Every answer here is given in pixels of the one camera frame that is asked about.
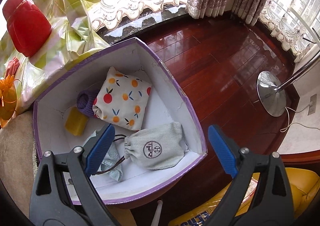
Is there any orange mesh bag with sponge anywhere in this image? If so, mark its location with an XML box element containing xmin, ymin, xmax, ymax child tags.
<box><xmin>1</xmin><ymin>75</ymin><xmax>17</xmax><ymax>128</ymax></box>

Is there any purple white storage box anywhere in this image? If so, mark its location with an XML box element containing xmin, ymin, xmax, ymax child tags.
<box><xmin>33</xmin><ymin>38</ymin><xmax>207</xmax><ymax>209</ymax></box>

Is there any salmon pink fleece pouch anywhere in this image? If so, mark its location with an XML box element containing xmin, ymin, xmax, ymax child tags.
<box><xmin>5</xmin><ymin>57</ymin><xmax>20</xmax><ymax>78</ymax></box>

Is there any purple knitted ball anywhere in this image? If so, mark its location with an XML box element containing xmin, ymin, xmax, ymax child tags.
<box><xmin>76</xmin><ymin>90</ymin><xmax>99</xmax><ymax>117</ymax></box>

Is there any green checked plastic tablecloth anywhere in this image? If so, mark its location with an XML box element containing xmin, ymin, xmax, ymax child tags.
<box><xmin>1</xmin><ymin>0</ymin><xmax>109</xmax><ymax>114</ymax></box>

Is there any grey blue towel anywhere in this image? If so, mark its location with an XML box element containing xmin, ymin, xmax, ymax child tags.
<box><xmin>87</xmin><ymin>143</ymin><xmax>123</xmax><ymax>182</ymax></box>

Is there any red thermos jug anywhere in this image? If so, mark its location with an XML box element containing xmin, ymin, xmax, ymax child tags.
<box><xmin>2</xmin><ymin>0</ymin><xmax>52</xmax><ymax>58</ymax></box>

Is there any grey drawstring pouch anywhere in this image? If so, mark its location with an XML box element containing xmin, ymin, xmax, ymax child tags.
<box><xmin>124</xmin><ymin>121</ymin><xmax>189</xmax><ymax>170</ymax></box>

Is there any yellow plastic bag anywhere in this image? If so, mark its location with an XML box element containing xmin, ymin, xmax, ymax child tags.
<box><xmin>169</xmin><ymin>167</ymin><xmax>319</xmax><ymax>225</ymax></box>

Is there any small yellow sponge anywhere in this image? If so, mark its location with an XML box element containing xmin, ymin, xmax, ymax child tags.
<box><xmin>65</xmin><ymin>107</ymin><xmax>89</xmax><ymax>136</ymax></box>

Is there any white lamp cable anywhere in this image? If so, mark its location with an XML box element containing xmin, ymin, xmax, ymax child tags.
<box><xmin>279</xmin><ymin>102</ymin><xmax>320</xmax><ymax>133</ymax></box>

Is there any beige velvet armrest cushion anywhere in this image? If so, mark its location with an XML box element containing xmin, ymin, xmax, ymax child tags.
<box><xmin>1</xmin><ymin>111</ymin><xmax>34</xmax><ymax>216</ymax></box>

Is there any chrome floor lamp base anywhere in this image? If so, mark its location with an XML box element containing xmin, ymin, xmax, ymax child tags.
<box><xmin>256</xmin><ymin>50</ymin><xmax>320</xmax><ymax>118</ymax></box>

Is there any fruit print fabric pouch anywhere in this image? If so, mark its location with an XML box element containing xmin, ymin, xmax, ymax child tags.
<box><xmin>92</xmin><ymin>66</ymin><xmax>152</xmax><ymax>131</ymax></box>

